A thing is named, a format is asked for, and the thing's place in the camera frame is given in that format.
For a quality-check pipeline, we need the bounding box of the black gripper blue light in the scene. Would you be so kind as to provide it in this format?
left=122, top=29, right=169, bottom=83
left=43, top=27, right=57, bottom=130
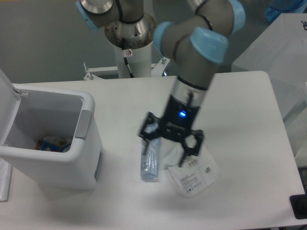
left=138, top=93, right=204, bottom=167

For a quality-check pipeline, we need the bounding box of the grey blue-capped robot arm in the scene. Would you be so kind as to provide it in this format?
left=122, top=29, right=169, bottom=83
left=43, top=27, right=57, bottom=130
left=76, top=0, right=246, bottom=160

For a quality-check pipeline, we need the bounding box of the black device at table edge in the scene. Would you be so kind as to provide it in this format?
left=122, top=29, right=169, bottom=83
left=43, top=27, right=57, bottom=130
left=290, top=194, right=307, bottom=219

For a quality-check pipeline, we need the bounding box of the colourful snack wrapper in bin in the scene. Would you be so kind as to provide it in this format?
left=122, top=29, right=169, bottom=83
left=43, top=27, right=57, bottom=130
left=35, top=135, right=72, bottom=152

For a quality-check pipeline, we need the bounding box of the clear plastic water bottle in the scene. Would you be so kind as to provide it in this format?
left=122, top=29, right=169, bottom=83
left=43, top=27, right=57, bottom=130
left=140, top=138, right=161, bottom=181

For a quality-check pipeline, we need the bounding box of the white push-lid trash can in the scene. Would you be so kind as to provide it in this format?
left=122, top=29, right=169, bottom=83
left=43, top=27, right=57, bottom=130
left=0, top=73, right=103, bottom=190

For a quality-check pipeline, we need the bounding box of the clear plastic sheet at left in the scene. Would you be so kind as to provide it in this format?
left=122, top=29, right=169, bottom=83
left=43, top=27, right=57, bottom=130
left=0, top=159, right=12, bottom=202

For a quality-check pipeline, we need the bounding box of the white metal base frame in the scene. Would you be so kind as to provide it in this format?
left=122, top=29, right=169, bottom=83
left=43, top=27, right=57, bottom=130
left=83, top=57, right=170, bottom=81

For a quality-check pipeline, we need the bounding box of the white box at right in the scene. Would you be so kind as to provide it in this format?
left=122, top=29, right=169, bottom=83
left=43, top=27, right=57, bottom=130
left=231, top=13, right=307, bottom=120

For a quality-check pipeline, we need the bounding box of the crumpled white plastic bag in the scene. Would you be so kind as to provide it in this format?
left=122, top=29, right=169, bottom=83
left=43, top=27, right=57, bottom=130
left=163, top=144, right=222, bottom=198

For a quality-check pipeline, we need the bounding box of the blue plastic cover top right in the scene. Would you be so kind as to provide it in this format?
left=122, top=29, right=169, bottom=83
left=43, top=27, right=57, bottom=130
left=265, top=0, right=307, bottom=24

